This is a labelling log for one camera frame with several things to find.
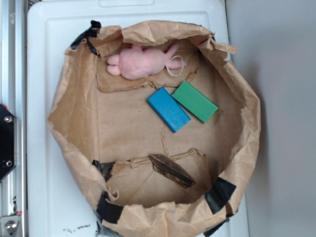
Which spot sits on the dark brown wood chip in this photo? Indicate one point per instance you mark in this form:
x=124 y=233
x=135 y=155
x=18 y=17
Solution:
x=171 y=170

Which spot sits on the blue wooden block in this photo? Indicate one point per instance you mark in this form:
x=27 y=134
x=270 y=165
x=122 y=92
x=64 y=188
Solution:
x=168 y=109

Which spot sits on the green wooden block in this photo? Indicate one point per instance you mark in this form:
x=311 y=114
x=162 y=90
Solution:
x=194 y=101

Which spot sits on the brown paper bag liner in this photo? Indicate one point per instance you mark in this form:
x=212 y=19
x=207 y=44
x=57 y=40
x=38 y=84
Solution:
x=106 y=130

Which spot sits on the pink plush bunny toy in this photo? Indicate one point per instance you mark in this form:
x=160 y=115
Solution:
x=136 y=63

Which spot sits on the black mounting plate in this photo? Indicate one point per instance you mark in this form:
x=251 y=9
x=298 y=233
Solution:
x=7 y=142

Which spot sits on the aluminium frame rail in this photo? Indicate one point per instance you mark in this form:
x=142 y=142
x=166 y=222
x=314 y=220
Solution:
x=13 y=189

